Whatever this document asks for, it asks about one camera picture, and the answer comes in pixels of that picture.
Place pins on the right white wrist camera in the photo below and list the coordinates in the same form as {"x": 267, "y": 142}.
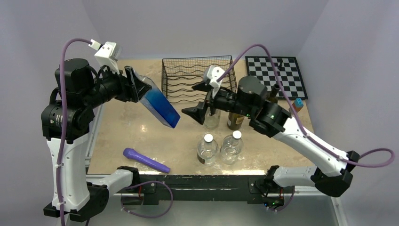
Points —
{"x": 210, "y": 77}

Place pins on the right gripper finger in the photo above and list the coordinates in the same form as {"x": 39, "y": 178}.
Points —
{"x": 201, "y": 86}
{"x": 197, "y": 112}

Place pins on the clear bottle white cap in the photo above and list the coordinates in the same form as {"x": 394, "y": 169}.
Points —
{"x": 207, "y": 150}
{"x": 231, "y": 147}

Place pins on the black wire wine rack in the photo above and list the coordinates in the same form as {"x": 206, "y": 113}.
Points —
{"x": 180, "y": 74}

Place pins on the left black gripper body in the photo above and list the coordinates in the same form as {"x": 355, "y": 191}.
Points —
{"x": 104, "y": 89}

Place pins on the blue square glass bottle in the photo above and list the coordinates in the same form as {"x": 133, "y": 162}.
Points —
{"x": 156, "y": 103}

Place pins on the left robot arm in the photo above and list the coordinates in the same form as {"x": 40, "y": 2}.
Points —
{"x": 66, "y": 126}

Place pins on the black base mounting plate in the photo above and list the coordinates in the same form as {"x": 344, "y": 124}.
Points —
{"x": 252, "y": 189}

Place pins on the purple flashlight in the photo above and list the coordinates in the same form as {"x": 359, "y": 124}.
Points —
{"x": 132, "y": 154}

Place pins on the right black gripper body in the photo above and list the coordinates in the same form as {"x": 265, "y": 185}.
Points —
{"x": 224, "y": 100}

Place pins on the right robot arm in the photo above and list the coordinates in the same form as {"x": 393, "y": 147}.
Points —
{"x": 330, "y": 173}

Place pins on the aluminium frame rail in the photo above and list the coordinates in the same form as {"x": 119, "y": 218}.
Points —
{"x": 121, "y": 126}

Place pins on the dark green wine bottle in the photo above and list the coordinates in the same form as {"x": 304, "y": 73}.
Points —
{"x": 272, "y": 95}

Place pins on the olive green wine bottle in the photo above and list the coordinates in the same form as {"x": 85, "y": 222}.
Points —
{"x": 235, "y": 121}

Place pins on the black chess piece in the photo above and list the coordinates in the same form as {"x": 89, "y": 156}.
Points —
{"x": 280, "y": 67}

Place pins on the clear empty glass bottle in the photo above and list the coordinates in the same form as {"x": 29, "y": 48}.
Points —
{"x": 212, "y": 121}

